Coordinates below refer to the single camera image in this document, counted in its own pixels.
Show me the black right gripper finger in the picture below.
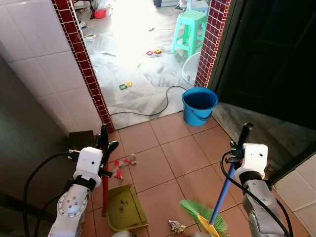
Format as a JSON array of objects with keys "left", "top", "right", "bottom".
[{"left": 239, "top": 123, "right": 254, "bottom": 147}]

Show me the green broom with blue handle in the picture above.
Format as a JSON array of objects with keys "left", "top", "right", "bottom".
[{"left": 179, "top": 163, "right": 237, "bottom": 237}]

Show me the yellow-green dustpan with red handle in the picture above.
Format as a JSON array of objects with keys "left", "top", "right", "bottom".
[{"left": 101, "top": 144, "right": 149, "bottom": 233}]

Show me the red and white wrapper scrap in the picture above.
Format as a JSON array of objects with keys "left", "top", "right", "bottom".
[{"left": 111, "top": 154, "right": 137, "bottom": 180}]

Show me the brown box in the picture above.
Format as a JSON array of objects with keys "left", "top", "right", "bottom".
[{"left": 68, "top": 130, "right": 95, "bottom": 150}]

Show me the blue plastic bucket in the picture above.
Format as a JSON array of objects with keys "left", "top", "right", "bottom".
[{"left": 181, "top": 87, "right": 219, "bottom": 127}]

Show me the green and yellow toy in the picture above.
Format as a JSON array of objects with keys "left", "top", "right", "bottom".
[{"left": 118, "top": 81, "right": 133, "bottom": 91}]

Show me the white basin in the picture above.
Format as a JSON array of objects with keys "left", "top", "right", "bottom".
[{"left": 181, "top": 51, "right": 202, "bottom": 87}]

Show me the dark wooden door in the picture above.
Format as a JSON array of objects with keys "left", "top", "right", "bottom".
[{"left": 211, "top": 0, "right": 316, "bottom": 130}]

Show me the crumpled paper scrap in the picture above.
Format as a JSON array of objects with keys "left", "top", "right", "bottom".
[{"left": 168, "top": 220, "right": 187, "bottom": 235}]

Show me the green plastic stool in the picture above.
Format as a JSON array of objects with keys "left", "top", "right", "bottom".
[{"left": 171, "top": 10, "right": 208, "bottom": 60}]

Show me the red plastic container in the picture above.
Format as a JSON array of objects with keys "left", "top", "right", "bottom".
[{"left": 93, "top": 7, "right": 107, "bottom": 20}]

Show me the blue plastic stool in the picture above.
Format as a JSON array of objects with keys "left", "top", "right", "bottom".
[{"left": 187, "top": 0, "right": 209, "bottom": 14}]

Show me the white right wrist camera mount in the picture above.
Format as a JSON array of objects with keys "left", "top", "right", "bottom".
[{"left": 234, "top": 143, "right": 269, "bottom": 174}]

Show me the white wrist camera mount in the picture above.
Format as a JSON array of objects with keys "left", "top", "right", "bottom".
[
  {"left": 73, "top": 146, "right": 104, "bottom": 182},
  {"left": 234, "top": 143, "right": 269, "bottom": 174}
]

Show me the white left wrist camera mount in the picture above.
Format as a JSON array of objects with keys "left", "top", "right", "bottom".
[{"left": 73, "top": 146, "right": 104, "bottom": 182}]

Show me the black floor cable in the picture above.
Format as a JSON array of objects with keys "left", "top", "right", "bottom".
[{"left": 109, "top": 85, "right": 189, "bottom": 118}]

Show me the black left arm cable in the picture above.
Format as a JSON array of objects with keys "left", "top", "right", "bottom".
[{"left": 22, "top": 152, "right": 79, "bottom": 237}]

